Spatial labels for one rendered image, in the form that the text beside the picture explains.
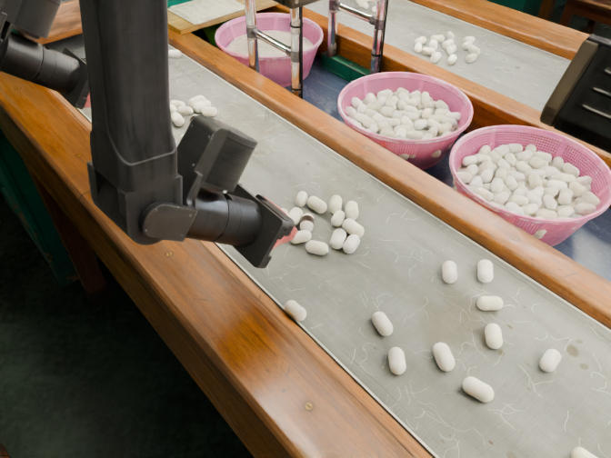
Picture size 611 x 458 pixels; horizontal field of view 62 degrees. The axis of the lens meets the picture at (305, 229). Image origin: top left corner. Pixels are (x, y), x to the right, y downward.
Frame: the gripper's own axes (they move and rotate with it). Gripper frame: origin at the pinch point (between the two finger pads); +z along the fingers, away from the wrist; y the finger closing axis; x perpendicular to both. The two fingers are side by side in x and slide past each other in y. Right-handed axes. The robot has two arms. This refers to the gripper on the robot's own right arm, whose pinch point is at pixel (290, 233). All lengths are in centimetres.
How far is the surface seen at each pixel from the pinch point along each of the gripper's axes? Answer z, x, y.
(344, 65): 47, -28, 46
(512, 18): 77, -61, 29
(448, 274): 15.2, -5.3, -15.9
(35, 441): 18, 91, 50
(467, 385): 6.5, 2.5, -27.8
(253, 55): 24, -19, 51
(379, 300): 9.3, 2.1, -11.9
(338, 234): 10.2, -1.5, -0.5
